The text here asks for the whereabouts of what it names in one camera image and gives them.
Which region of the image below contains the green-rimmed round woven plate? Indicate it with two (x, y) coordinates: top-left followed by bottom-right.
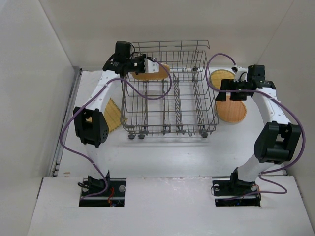
(209, 69), (235, 89)

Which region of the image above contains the orange oval woven plate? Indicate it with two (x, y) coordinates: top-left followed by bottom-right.
(131, 63), (170, 81)

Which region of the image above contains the yellow square woven plate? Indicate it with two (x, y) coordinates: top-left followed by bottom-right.
(104, 98), (122, 133)

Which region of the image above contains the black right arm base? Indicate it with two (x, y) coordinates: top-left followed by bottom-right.
(211, 178), (261, 207)

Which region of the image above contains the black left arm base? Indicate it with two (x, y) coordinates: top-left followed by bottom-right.
(77, 176), (126, 207)

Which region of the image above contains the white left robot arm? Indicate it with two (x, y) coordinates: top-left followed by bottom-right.
(73, 41), (159, 192)

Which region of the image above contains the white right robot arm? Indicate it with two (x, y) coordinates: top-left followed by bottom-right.
(216, 64), (302, 195)

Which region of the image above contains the orange round woven plate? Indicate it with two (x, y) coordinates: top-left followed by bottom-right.
(216, 96), (247, 123)

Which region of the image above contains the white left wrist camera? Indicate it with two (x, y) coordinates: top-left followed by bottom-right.
(144, 58), (159, 73)

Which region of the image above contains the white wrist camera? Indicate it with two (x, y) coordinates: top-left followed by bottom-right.
(231, 66), (248, 82)
(144, 58), (159, 73)

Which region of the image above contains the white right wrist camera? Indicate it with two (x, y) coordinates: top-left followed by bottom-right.
(231, 66), (248, 82)

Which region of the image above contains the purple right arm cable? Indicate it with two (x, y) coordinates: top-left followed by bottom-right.
(206, 53), (306, 196)

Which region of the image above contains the grey wire dish rack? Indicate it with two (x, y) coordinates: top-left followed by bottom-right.
(121, 40), (219, 140)

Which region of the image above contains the aluminium right side rail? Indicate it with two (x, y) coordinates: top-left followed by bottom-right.
(278, 169), (288, 176)

